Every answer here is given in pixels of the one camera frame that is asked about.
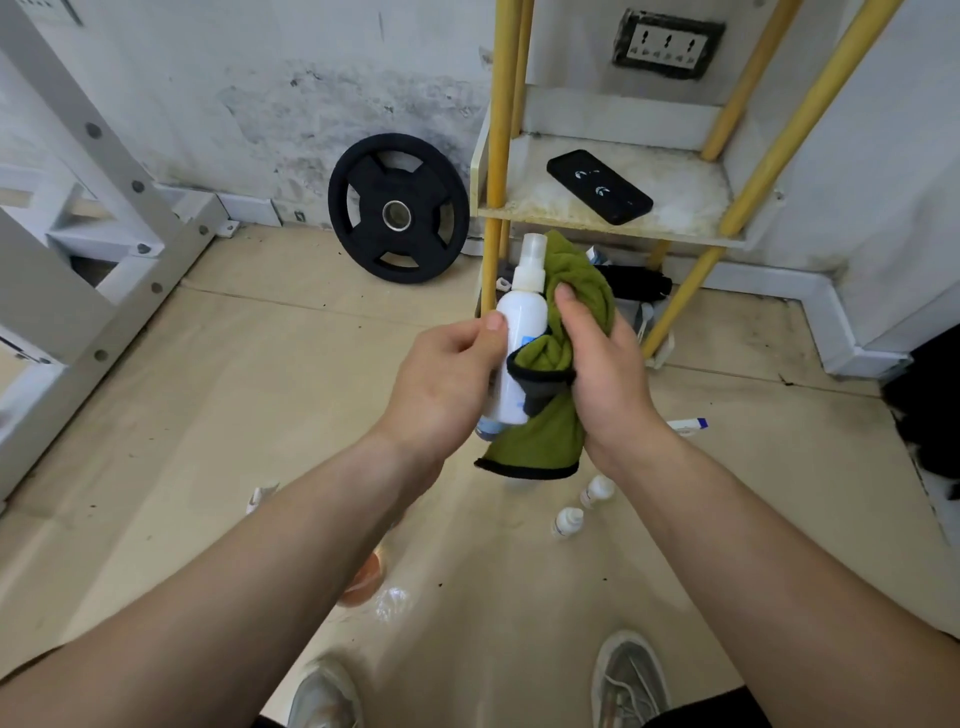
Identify black shorts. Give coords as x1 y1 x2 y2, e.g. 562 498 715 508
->
247 683 960 728

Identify black phone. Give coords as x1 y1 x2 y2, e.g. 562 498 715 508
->
545 149 655 226

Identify orange spray bottle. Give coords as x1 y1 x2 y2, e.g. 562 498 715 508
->
335 543 388 609

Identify white shelf yellow poles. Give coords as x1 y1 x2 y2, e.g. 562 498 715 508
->
469 0 909 369

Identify person's left grey shoe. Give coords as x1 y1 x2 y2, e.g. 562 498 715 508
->
287 659 363 728

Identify person's left hand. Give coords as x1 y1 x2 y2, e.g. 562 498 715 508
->
372 311 511 478

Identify black weight plate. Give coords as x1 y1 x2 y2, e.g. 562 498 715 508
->
327 133 471 286

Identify white wall socket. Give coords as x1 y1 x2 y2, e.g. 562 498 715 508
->
18 0 84 28

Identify person's grey shoe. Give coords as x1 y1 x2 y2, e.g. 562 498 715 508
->
590 629 670 728
287 659 363 728

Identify person's right hand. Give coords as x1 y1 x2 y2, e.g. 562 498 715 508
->
553 282 669 481

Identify person's left forearm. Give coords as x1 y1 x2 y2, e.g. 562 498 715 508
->
0 431 444 728

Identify person's right grey shoe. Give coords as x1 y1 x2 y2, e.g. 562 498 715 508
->
590 629 670 728

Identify person's right forearm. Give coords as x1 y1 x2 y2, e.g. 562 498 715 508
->
607 431 960 728

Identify white metal rack frame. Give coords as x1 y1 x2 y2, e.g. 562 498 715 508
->
0 0 241 515

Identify green microfibre cloth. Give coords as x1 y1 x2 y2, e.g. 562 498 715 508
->
473 229 618 481

